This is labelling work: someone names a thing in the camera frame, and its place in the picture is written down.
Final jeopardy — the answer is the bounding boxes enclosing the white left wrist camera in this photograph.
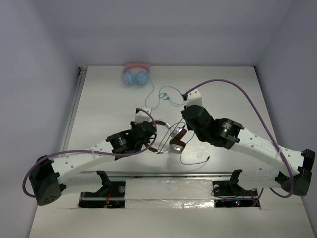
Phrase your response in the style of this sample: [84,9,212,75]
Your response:
[134,107,152,124]

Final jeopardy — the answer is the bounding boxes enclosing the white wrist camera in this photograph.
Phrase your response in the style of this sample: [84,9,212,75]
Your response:
[182,89,203,107]
[134,107,152,124]

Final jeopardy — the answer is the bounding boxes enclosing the blue pink headphones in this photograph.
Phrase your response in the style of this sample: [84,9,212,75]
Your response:
[122,62,150,86]

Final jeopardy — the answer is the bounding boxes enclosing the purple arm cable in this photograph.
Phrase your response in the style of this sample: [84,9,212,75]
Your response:
[22,109,159,198]
[183,79,295,198]

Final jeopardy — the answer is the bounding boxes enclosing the brown silver headphones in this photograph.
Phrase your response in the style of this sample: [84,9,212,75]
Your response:
[155,120,187,154]

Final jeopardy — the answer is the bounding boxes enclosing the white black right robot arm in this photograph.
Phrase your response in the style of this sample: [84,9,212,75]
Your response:
[181,105,316,196]

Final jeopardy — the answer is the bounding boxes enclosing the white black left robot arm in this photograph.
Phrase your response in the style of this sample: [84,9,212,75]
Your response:
[26,121,157,206]

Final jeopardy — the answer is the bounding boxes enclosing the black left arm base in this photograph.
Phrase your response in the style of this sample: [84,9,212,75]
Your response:
[78,171,126,209]

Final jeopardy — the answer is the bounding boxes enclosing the thin black headphone cable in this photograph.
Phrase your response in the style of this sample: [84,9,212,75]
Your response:
[157,118,211,166]

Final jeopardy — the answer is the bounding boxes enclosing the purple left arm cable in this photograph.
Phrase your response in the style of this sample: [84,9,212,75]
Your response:
[22,109,159,198]

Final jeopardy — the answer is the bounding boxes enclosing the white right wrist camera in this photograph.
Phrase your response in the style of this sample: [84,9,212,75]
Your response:
[182,89,203,107]

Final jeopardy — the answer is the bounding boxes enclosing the thin blue headphone cable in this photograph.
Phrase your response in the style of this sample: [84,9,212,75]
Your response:
[144,81,186,110]

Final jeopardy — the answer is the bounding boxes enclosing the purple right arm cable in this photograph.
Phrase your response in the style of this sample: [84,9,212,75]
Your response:
[183,79,295,198]

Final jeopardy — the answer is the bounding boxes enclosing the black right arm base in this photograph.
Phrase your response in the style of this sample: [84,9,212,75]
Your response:
[211,169,261,208]

